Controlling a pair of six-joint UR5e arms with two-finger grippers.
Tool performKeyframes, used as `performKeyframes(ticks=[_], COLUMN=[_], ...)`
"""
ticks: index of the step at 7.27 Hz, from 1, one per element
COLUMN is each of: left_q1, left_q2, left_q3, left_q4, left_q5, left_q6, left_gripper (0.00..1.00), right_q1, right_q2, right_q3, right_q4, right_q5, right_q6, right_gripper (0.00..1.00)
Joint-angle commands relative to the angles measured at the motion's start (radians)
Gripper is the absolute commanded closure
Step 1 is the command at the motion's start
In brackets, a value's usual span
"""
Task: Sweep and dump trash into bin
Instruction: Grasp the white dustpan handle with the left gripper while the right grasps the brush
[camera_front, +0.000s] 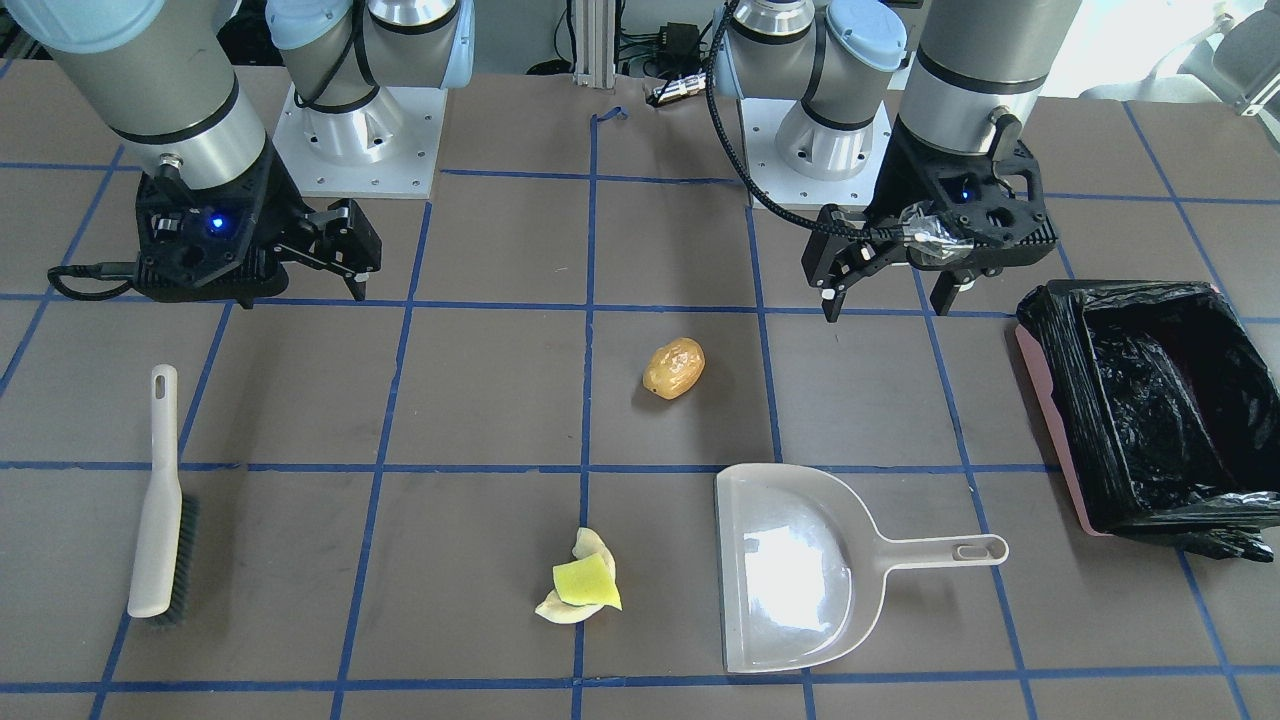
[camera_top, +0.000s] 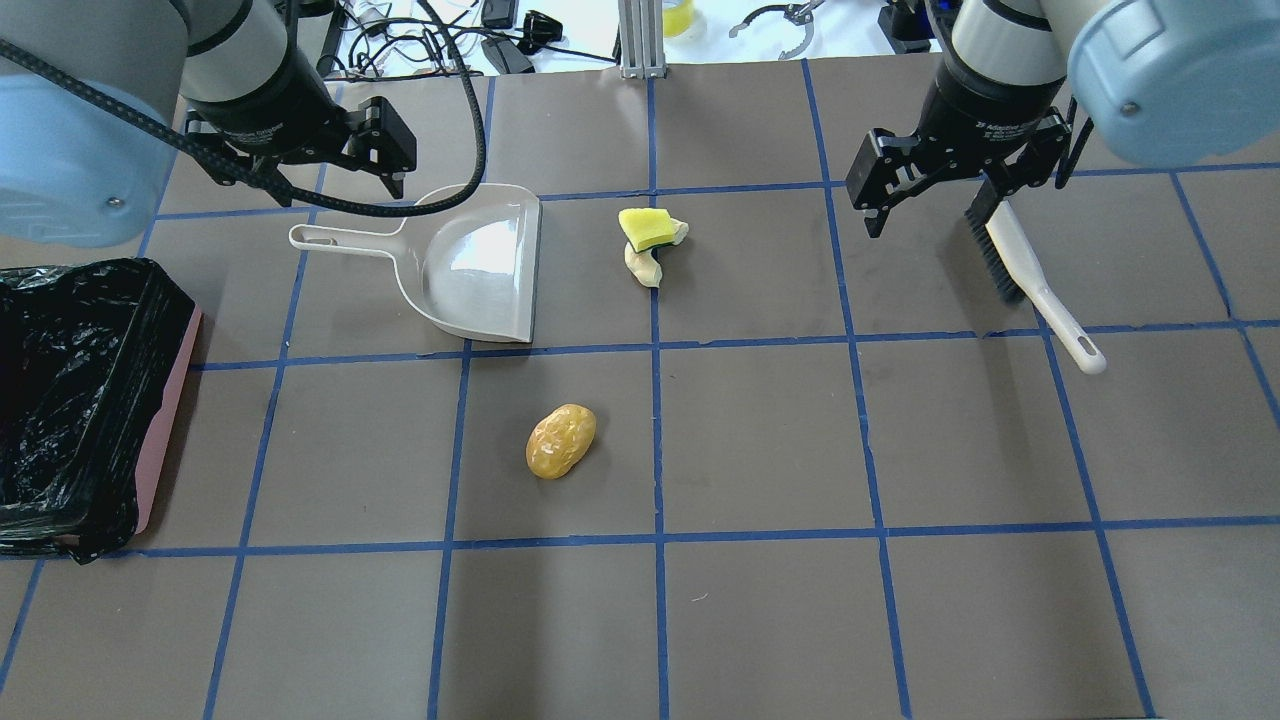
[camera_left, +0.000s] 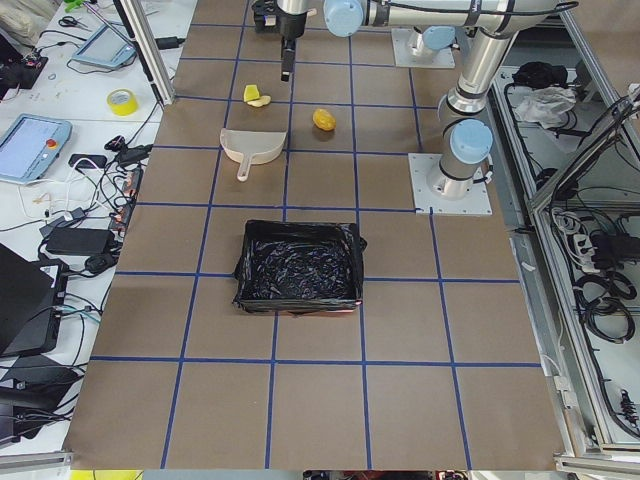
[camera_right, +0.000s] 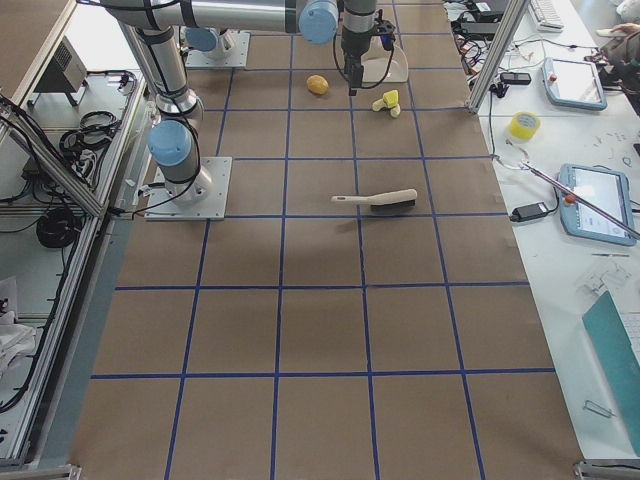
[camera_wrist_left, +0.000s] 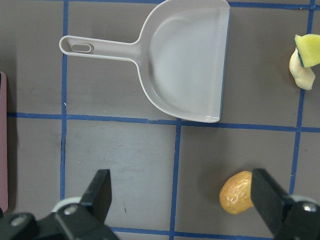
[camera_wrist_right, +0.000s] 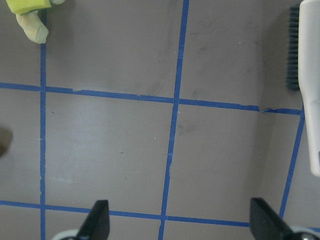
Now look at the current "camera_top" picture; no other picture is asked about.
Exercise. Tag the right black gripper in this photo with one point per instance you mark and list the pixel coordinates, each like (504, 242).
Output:
(985, 112)

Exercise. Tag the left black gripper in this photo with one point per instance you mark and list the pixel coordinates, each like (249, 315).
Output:
(262, 108)

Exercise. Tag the beige hand brush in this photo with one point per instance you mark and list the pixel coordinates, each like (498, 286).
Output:
(1015, 269)

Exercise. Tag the beige plastic dustpan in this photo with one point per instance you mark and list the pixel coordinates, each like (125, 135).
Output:
(472, 271)

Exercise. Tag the yellow green sponge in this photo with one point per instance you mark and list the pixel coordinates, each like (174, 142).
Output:
(646, 229)

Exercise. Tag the cream trash piece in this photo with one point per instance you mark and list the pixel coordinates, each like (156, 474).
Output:
(644, 266)

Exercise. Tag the yellow plastic potato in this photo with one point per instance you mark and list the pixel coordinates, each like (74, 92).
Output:
(560, 440)

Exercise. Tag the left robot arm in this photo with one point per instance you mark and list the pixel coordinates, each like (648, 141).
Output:
(88, 84)

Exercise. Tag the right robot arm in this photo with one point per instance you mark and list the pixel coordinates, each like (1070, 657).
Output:
(1162, 83)

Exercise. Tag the pink bin with black bag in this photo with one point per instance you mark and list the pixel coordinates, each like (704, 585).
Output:
(95, 358)

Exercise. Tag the aluminium frame post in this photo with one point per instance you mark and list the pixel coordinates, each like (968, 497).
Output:
(640, 32)

